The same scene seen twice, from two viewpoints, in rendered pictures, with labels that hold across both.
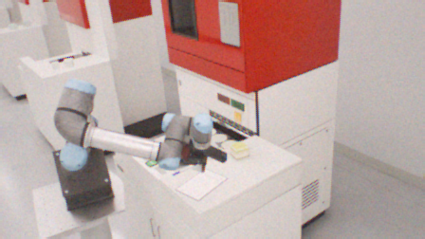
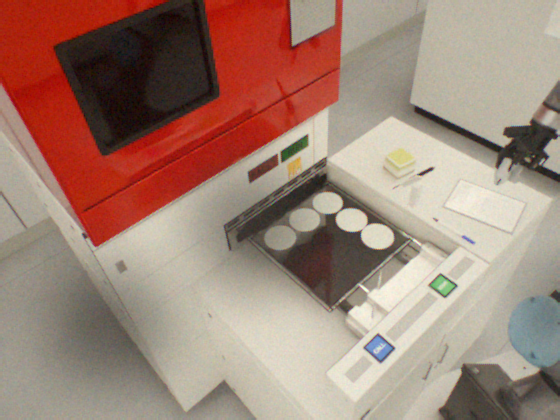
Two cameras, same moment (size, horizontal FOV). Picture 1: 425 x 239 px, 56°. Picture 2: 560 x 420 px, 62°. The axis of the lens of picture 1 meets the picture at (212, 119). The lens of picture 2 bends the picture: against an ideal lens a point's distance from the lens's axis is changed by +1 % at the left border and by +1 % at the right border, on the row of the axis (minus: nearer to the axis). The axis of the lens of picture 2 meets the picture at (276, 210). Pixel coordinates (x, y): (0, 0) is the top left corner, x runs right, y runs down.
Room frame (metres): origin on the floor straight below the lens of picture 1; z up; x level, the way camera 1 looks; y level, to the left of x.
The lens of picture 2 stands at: (2.21, 0.97, 2.03)
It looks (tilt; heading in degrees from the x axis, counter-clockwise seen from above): 47 degrees down; 266
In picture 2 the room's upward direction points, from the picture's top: 5 degrees counter-clockwise
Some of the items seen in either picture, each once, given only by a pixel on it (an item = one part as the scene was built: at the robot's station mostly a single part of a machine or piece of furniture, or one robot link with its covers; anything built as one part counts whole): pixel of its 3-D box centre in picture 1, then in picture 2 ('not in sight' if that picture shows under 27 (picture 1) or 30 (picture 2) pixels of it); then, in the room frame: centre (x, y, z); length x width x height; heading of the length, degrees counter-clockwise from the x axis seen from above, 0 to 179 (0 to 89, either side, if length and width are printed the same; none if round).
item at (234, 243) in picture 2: (230, 132); (280, 206); (2.12, -0.10, 0.89); 0.44 x 0.02 x 0.10; 34
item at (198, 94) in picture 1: (212, 104); (231, 206); (2.28, -0.01, 1.02); 0.82 x 0.03 x 0.40; 34
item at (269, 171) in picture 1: (232, 180); (429, 192); (1.62, -0.07, 0.89); 0.62 x 0.35 x 0.14; 124
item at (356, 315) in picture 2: not in sight; (362, 320); (1.96, 0.36, 0.89); 0.08 x 0.03 x 0.03; 124
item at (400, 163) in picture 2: (239, 151); (399, 164); (1.72, -0.12, 1.00); 0.07 x 0.07 x 0.07; 23
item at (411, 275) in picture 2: not in sight; (398, 292); (1.83, 0.27, 0.87); 0.36 x 0.08 x 0.03; 34
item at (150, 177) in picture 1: (142, 165); (409, 328); (1.84, 0.40, 0.89); 0.55 x 0.09 x 0.14; 34
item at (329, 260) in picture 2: (203, 144); (328, 238); (1.99, 0.06, 0.90); 0.34 x 0.34 x 0.01; 34
